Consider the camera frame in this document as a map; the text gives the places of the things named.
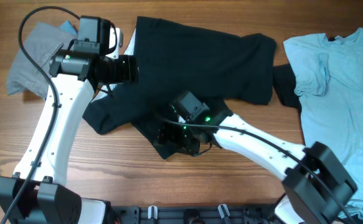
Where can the black shorts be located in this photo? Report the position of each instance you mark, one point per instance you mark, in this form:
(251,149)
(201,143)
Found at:
(173,58)

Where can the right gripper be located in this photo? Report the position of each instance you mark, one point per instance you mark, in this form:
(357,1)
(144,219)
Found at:
(169,131)

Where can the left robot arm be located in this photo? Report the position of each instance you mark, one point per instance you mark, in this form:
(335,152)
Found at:
(37,191)

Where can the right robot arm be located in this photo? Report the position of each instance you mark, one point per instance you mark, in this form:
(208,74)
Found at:
(317,186)

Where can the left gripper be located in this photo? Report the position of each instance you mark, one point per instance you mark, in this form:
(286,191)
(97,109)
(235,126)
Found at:
(129,71)

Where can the folded blue garment under trousers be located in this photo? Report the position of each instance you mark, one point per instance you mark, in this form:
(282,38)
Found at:
(68,27)

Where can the light blue t-shirt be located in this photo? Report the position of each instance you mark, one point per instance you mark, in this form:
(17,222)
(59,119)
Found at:
(329,86)

